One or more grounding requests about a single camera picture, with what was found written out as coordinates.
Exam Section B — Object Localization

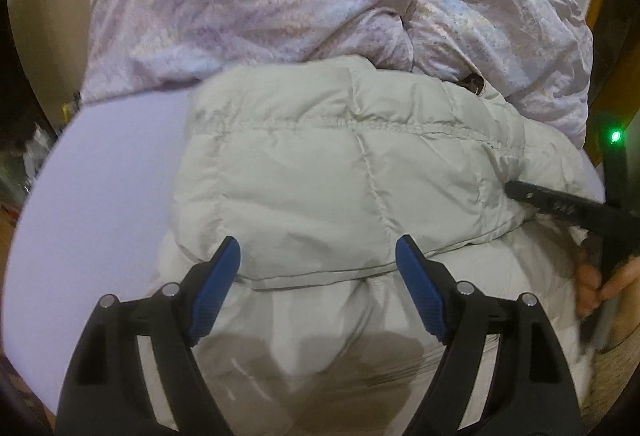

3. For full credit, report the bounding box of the pale grey puffer jacket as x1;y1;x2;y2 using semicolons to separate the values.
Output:
150;55;601;436

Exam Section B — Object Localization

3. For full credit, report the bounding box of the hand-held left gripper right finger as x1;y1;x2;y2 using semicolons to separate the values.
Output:
395;235;583;436

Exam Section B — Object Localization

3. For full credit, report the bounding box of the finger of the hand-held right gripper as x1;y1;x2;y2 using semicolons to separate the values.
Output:
505;180;638;239

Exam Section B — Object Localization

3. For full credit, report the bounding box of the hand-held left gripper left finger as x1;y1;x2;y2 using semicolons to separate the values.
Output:
55;236;242;436

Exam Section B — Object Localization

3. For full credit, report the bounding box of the person's right hand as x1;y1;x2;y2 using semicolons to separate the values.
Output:
574;247;640;318

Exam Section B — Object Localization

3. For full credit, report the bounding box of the crumpled plastic bag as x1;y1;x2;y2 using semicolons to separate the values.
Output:
15;104;83;197

